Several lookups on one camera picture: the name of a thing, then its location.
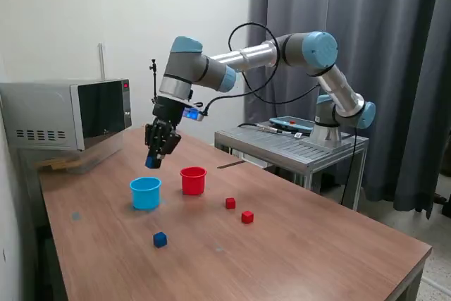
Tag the robot teach pendant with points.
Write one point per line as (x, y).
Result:
(292, 123)

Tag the silver microwave oven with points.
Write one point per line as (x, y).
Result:
(42, 110)

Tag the red cube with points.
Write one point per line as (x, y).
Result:
(247, 217)
(230, 203)

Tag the red plastic bin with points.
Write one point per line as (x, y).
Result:
(193, 184)

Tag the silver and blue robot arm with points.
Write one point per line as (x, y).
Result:
(246, 56)

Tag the blue plastic bin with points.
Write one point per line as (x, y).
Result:
(144, 197)

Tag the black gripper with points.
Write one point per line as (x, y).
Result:
(168, 110)

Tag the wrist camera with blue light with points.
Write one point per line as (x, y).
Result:
(193, 114)

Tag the blue cube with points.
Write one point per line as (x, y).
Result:
(160, 240)
(150, 162)

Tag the grey round table sticker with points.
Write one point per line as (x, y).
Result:
(75, 216)
(220, 249)

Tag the dark floor object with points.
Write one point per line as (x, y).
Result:
(446, 207)

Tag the small white QR tag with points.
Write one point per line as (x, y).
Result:
(299, 135)

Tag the dark thin flat strip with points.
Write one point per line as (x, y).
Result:
(230, 165)

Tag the white wall pole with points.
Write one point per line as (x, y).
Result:
(102, 61)

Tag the grey curtain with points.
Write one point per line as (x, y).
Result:
(387, 15)

